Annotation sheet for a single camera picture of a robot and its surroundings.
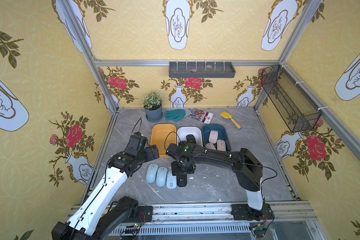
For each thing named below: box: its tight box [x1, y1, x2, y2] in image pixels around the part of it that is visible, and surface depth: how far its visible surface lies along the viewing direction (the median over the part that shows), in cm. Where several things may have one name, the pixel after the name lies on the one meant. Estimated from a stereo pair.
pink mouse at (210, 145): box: [205, 142, 217, 150], surface depth 100 cm
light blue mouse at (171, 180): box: [166, 170, 177, 190], surface depth 83 cm
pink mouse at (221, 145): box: [217, 139, 226, 152], surface depth 100 cm
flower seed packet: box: [189, 109, 214, 125], surface depth 119 cm
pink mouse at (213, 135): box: [208, 130, 219, 144], surface depth 103 cm
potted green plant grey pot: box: [142, 90, 166, 122], surface depth 106 cm
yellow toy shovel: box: [220, 111, 242, 130], surface depth 116 cm
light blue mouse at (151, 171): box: [145, 163, 159, 184], surface depth 87 cm
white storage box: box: [177, 126, 203, 147], surface depth 104 cm
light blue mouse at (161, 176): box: [155, 166, 168, 187], surface depth 86 cm
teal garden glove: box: [164, 109, 186, 122], surface depth 116 cm
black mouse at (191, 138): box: [186, 134, 197, 144], surface depth 102 cm
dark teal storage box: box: [202, 124, 232, 152], surface depth 105 cm
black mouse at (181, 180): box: [176, 173, 188, 187], surface depth 84 cm
